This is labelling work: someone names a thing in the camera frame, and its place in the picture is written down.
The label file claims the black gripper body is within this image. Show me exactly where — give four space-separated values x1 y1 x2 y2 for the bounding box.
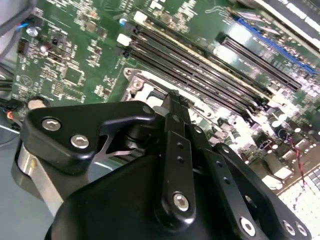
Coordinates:
44 154 241 240

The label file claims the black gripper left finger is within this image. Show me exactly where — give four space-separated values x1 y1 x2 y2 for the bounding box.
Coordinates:
14 91 198 225

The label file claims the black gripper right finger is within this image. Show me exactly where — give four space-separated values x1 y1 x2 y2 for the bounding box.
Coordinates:
178 98 312 240

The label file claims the metal socket cover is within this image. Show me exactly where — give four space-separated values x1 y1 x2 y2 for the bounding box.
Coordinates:
134 74 216 121

